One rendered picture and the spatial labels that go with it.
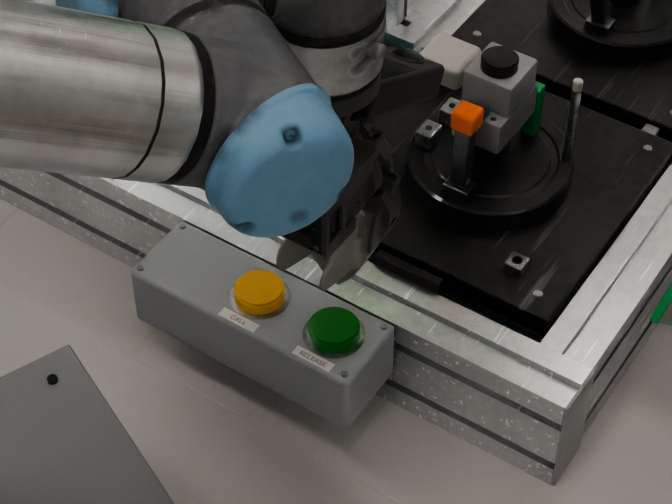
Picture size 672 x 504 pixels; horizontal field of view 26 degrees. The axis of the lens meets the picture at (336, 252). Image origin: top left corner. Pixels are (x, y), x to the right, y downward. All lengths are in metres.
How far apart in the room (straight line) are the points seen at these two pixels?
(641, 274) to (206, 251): 0.35
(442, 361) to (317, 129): 0.47
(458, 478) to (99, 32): 0.61
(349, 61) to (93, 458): 0.37
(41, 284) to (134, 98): 0.67
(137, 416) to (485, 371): 0.29
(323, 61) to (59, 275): 0.52
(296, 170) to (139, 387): 0.56
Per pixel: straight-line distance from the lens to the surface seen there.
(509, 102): 1.15
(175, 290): 1.16
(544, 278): 1.16
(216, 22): 0.74
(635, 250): 1.21
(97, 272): 1.32
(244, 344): 1.14
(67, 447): 1.08
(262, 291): 1.14
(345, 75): 0.88
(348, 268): 1.03
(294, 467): 1.17
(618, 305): 1.16
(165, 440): 1.20
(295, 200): 0.71
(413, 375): 1.17
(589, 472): 1.19
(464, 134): 1.14
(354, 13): 0.85
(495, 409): 1.14
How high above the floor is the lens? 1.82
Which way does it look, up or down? 47 degrees down
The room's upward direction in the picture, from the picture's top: straight up
